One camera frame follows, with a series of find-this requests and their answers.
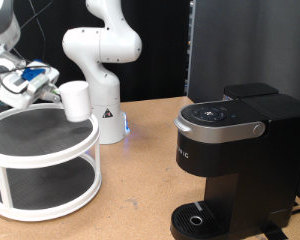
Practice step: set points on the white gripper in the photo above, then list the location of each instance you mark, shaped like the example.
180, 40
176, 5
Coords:
23, 100

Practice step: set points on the white mug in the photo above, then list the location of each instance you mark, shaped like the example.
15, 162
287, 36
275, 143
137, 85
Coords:
75, 100

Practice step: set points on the black Keurig coffee machine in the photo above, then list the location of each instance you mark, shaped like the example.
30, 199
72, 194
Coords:
256, 166

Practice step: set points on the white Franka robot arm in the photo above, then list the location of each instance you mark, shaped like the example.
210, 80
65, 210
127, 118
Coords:
103, 83

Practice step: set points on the white two-tier turntable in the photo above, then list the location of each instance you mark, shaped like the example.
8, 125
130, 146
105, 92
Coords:
40, 140

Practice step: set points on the black curtain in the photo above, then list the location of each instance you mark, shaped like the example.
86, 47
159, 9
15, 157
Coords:
156, 50

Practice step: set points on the dark grey partition panel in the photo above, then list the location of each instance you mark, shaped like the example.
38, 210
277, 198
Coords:
240, 40

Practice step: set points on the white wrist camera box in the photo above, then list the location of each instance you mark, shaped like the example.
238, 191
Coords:
15, 83

